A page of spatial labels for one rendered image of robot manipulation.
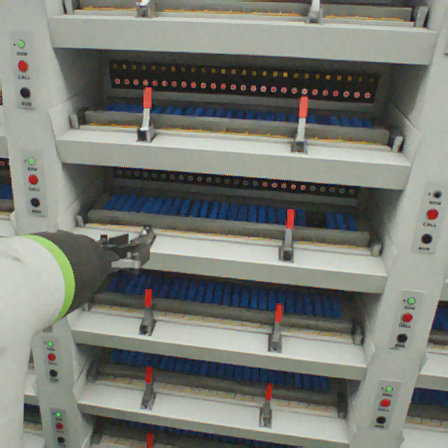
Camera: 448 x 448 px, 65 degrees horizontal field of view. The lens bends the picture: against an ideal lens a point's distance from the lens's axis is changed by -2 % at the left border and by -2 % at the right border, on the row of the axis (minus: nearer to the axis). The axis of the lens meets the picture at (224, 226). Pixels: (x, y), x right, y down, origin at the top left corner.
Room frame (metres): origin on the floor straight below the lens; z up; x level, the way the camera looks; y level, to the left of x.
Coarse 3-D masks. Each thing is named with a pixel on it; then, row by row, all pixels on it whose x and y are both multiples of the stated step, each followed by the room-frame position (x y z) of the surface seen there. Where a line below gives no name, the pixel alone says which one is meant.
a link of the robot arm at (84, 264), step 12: (48, 228) 0.34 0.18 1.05; (48, 240) 0.31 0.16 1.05; (60, 240) 0.33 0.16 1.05; (72, 240) 0.34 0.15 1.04; (84, 240) 0.36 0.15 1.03; (72, 252) 0.32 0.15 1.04; (84, 252) 0.34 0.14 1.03; (72, 264) 0.31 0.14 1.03; (84, 264) 0.33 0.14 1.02; (96, 264) 0.35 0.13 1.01; (84, 276) 0.32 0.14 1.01; (96, 276) 0.35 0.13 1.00; (84, 288) 0.32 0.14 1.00; (72, 300) 0.30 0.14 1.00; (84, 300) 0.33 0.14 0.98
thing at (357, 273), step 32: (96, 192) 0.78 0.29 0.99; (224, 192) 0.78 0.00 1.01; (256, 192) 0.77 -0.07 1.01; (288, 192) 0.77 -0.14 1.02; (64, 224) 0.64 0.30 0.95; (384, 224) 0.64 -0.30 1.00; (160, 256) 0.62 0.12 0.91; (192, 256) 0.61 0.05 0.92; (224, 256) 0.61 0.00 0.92; (256, 256) 0.62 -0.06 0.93; (320, 256) 0.62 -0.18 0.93; (352, 256) 0.62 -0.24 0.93; (384, 256) 0.61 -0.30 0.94; (352, 288) 0.59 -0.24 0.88
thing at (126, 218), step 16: (96, 224) 0.68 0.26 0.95; (128, 224) 0.69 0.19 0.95; (160, 224) 0.68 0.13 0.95; (176, 224) 0.68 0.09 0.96; (192, 224) 0.68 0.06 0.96; (208, 224) 0.67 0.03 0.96; (224, 224) 0.67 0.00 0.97; (240, 224) 0.67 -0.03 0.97; (256, 224) 0.67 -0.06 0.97; (272, 224) 0.68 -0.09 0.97; (272, 240) 0.65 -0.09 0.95; (304, 240) 0.66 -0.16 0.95; (320, 240) 0.66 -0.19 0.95; (336, 240) 0.65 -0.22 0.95; (352, 240) 0.65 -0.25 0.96; (368, 240) 0.65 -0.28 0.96
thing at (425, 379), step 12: (444, 300) 0.72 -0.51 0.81; (444, 312) 0.70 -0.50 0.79; (432, 324) 0.66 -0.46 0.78; (444, 324) 0.66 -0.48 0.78; (432, 336) 0.63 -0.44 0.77; (444, 336) 0.62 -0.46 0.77; (432, 348) 0.62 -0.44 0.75; (444, 348) 0.61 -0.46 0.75; (432, 360) 0.59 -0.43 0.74; (444, 360) 0.59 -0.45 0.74; (420, 372) 0.57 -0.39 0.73; (432, 372) 0.57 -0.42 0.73; (444, 372) 0.57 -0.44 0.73; (420, 384) 0.57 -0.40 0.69; (432, 384) 0.57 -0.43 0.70; (444, 384) 0.57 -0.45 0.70
